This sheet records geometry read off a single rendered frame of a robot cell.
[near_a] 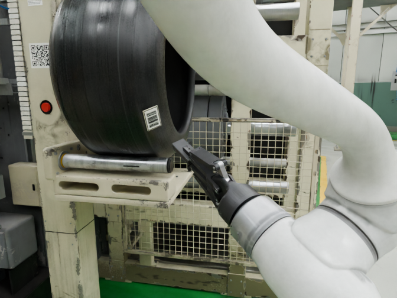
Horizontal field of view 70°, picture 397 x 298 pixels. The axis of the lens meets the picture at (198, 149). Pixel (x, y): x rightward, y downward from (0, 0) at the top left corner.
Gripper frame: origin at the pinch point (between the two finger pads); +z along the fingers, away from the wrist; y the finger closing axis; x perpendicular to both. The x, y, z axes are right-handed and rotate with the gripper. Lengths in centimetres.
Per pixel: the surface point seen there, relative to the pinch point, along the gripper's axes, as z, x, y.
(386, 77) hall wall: 310, 809, 381
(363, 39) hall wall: 405, 803, 295
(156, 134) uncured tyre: 16.2, -0.1, 5.1
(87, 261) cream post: 31, -33, 58
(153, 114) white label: 15.5, 0.0, -1.6
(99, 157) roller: 28.7, -14.8, 13.9
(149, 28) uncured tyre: 22.3, 6.3, -19.2
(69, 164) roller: 33.8, -23.2, 15.6
